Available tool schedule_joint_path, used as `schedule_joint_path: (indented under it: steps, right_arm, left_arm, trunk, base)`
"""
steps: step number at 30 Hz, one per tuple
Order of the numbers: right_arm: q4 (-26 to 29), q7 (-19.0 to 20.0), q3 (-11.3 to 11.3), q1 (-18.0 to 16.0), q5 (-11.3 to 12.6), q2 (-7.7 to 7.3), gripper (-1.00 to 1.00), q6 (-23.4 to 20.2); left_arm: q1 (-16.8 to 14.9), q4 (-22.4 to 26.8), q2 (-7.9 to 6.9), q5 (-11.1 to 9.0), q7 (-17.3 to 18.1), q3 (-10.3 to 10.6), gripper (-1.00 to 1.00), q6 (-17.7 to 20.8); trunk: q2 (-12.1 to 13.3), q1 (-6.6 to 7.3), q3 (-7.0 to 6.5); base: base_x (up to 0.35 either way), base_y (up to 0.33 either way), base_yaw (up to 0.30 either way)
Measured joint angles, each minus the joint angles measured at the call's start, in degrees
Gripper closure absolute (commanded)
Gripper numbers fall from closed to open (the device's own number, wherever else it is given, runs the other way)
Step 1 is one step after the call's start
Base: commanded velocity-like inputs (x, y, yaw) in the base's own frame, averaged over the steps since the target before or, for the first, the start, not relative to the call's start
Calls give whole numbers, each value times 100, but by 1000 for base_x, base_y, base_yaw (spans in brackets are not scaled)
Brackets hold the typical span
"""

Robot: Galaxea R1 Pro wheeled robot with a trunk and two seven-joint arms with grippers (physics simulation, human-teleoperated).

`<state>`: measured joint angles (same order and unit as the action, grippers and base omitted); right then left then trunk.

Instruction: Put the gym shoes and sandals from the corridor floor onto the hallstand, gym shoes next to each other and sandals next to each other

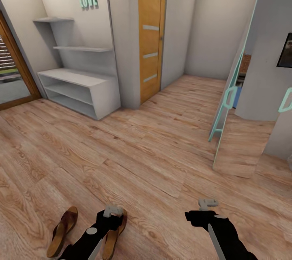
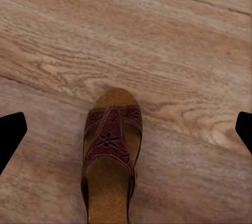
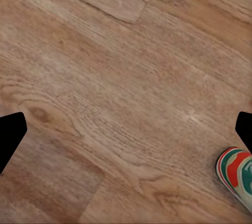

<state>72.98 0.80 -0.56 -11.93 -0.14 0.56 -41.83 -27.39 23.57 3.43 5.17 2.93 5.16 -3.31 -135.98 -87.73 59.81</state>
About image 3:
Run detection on gym shoe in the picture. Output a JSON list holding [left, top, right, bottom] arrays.
[[215, 146, 252, 214]]

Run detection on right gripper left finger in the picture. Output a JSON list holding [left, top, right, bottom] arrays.
[[0, 112, 27, 174]]

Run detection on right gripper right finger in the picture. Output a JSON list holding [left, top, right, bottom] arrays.
[[235, 111, 252, 154]]

